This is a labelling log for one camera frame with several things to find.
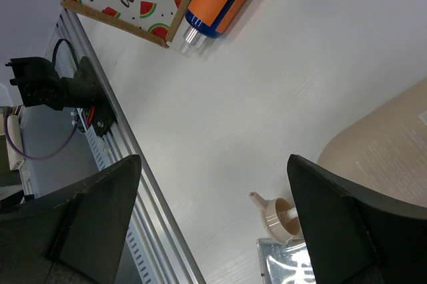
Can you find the white slotted cable duct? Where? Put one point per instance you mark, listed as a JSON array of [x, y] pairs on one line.
[[134, 266]]

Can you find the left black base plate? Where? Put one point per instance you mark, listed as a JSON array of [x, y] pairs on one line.
[[101, 115]]

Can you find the orange blue spray bottle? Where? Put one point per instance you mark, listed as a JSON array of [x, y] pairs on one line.
[[207, 19]]

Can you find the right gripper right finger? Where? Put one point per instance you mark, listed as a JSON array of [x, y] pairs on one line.
[[354, 234]]

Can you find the aluminium mounting rail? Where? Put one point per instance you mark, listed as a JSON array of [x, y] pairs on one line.
[[155, 240]]

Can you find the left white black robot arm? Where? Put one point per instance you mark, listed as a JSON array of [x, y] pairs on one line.
[[39, 83]]

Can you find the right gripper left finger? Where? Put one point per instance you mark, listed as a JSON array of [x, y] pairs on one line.
[[73, 235]]

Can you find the silver toothpaste tube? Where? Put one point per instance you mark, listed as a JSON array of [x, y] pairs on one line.
[[287, 263]]

